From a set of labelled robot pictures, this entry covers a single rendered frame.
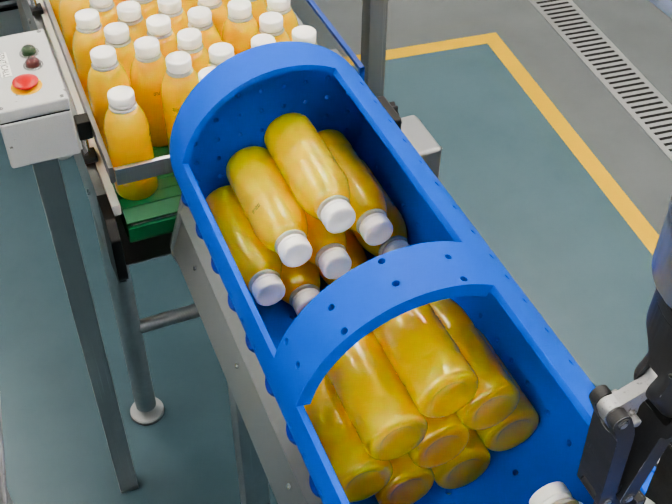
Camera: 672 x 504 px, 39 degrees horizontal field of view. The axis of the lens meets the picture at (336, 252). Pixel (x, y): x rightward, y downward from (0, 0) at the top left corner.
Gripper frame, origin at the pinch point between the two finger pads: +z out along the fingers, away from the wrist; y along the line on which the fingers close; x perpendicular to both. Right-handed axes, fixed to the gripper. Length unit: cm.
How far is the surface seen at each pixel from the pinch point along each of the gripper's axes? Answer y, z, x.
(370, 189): 6, 20, 57
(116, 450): -29, 117, 101
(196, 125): -11, 15, 71
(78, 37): -19, 28, 117
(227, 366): -13, 47, 59
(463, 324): 6.3, 19.8, 33.2
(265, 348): -14.0, 20.5, 38.4
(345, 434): -9.3, 24.7, 28.1
